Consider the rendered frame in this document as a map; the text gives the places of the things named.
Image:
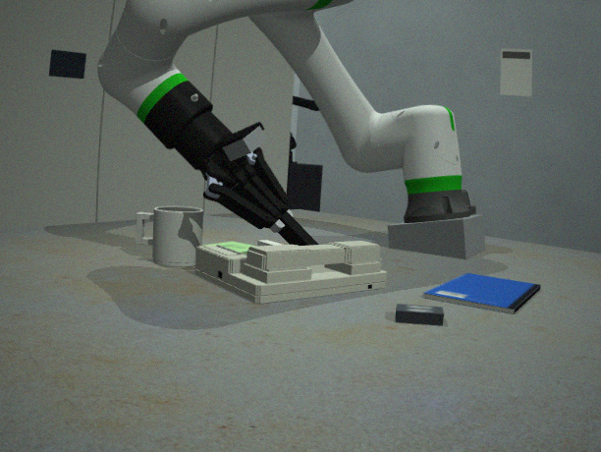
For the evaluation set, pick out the blue notebook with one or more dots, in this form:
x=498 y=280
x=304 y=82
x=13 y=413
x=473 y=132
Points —
x=484 y=292

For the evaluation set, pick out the green sticky note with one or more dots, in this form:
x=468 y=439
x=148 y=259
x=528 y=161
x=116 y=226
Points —
x=239 y=247

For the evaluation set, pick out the white mug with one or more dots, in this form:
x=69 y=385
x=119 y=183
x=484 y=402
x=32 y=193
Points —
x=175 y=234

